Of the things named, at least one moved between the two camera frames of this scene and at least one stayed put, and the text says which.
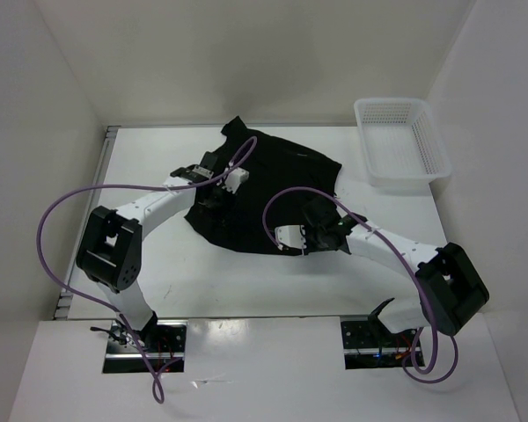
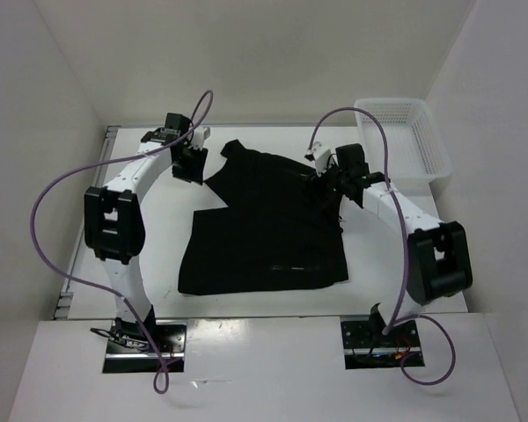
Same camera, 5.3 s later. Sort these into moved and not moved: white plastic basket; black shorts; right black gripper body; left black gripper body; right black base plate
Moved: left black gripper body; right black gripper body; black shorts
Not moved: white plastic basket; right black base plate
